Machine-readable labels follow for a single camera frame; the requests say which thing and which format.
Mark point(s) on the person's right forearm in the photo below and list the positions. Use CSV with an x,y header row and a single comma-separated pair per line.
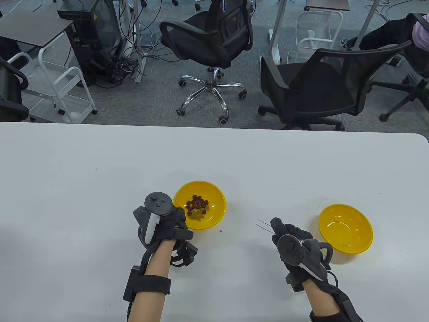
x,y
318,302

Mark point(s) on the black mesh office chair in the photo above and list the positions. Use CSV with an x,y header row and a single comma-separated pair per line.
x,y
301,84

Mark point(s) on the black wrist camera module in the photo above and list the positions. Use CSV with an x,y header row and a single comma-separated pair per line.
x,y
191,251
295,285

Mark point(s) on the dark grey desk top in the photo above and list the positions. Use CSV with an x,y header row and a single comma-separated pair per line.
x,y
30,28
326,4

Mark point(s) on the person's left forearm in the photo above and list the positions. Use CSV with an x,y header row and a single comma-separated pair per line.
x,y
157,263

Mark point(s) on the black computer tower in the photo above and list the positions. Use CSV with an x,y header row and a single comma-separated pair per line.
x,y
97,33

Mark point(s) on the person's left hand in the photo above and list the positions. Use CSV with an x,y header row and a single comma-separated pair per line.
x,y
174,228

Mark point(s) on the white power strip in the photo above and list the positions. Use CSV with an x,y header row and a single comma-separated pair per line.
x,y
139,72

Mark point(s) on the black office chair chrome base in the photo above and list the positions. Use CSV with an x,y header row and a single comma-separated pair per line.
x,y
201,40

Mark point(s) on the person's right hand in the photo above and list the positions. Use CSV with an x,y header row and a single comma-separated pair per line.
x,y
291,230

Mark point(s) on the white desk leg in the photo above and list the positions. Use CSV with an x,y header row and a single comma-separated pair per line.
x,y
367,23
137,27
280,20

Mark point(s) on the metal tweezers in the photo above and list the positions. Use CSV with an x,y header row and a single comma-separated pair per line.
x,y
264,228

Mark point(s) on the yellow plastic bowl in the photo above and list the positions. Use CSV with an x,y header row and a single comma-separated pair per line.
x,y
214,196
345,231

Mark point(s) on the pile of dark raisins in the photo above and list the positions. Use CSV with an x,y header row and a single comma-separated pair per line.
x,y
197,203

